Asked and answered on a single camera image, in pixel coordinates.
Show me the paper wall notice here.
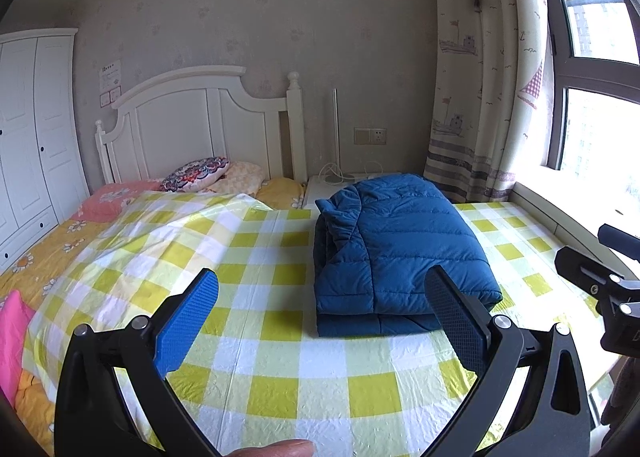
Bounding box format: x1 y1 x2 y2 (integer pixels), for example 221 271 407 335
98 61 122 108

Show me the dark framed window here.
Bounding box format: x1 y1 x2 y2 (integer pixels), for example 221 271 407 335
537 0 640 228

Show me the white window ledge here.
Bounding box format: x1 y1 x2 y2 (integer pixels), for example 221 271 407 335
510 181 640 283

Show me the yellow checked blanket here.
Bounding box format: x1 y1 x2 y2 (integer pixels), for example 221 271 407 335
22 192 631 457

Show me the bright pink pillow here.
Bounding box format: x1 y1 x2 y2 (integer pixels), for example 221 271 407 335
0 289 36 405

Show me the blue padded jacket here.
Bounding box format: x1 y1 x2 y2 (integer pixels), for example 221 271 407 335
313 173 503 338

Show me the white lamp pole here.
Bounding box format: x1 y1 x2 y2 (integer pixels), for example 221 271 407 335
330 89 342 182

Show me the yellow pillow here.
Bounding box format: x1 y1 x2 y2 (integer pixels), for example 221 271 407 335
256 178 306 210

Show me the white nightstand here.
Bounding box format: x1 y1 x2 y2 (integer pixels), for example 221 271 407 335
302 173 401 210

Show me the white bed headboard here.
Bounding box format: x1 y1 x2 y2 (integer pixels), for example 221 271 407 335
95 66 307 185

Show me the peach pillow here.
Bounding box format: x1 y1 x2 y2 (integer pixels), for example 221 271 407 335
210 161 266 195

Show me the beige wall socket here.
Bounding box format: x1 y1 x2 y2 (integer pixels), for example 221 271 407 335
354 127 387 145

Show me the person's left hand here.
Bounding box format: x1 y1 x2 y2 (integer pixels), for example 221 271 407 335
235 439 317 457

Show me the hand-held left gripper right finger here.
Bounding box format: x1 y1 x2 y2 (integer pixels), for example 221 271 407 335
424 266 592 457

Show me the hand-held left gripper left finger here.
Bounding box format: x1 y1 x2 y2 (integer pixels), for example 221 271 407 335
54 268 223 457

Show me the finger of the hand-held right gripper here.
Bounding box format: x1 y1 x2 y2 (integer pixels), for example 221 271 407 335
554 246 626 295
597 223 640 254

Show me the white wardrobe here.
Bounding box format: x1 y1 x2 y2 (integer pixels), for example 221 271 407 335
0 28 91 273

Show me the printed boat curtain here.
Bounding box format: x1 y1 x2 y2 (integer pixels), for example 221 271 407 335
424 0 556 202

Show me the patterned round cushion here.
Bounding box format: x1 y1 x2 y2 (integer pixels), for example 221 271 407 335
160 156 231 192

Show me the pink flower pillow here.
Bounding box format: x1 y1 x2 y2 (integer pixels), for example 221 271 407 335
82 180 162 222

